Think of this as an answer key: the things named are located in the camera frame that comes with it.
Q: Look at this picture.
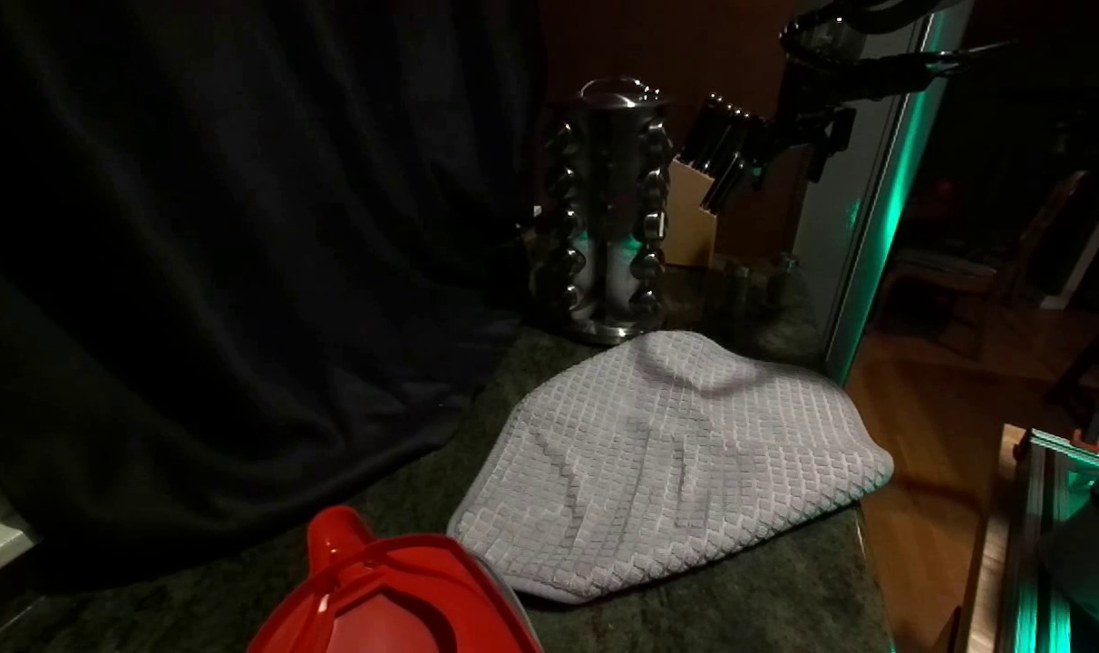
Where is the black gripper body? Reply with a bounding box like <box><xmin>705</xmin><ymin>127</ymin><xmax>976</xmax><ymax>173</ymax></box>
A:
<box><xmin>760</xmin><ymin>64</ymin><xmax>865</xmax><ymax>186</ymax></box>

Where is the dark-filled spice jar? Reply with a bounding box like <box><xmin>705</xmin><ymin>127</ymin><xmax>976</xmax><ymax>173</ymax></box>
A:
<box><xmin>714</xmin><ymin>256</ymin><xmax>766</xmax><ymax>338</ymax></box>

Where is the silver rotating spice stand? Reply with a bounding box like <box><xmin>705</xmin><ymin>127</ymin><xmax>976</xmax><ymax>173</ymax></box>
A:
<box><xmin>523</xmin><ymin>73</ymin><xmax>678</xmax><ymax>353</ymax></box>

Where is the spice jar with silver cap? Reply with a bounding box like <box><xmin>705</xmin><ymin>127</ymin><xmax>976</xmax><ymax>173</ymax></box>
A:
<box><xmin>760</xmin><ymin>251</ymin><xmax>811</xmax><ymax>321</ymax></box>

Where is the wooden knife block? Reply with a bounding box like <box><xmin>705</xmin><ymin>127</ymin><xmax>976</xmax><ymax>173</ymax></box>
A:
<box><xmin>661</xmin><ymin>154</ymin><xmax>727</xmax><ymax>273</ymax></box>

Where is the grey waffle cloth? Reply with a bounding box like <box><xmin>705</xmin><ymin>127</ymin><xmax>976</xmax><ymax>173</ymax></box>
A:
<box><xmin>447</xmin><ymin>325</ymin><xmax>900</xmax><ymax>608</ymax></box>

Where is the black curtain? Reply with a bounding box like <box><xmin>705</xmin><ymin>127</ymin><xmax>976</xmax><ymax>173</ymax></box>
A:
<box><xmin>0</xmin><ymin>0</ymin><xmax>553</xmax><ymax>583</ymax></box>

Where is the red plastic container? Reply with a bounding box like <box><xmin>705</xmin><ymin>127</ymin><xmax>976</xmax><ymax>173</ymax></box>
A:
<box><xmin>245</xmin><ymin>503</ymin><xmax>549</xmax><ymax>653</ymax></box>

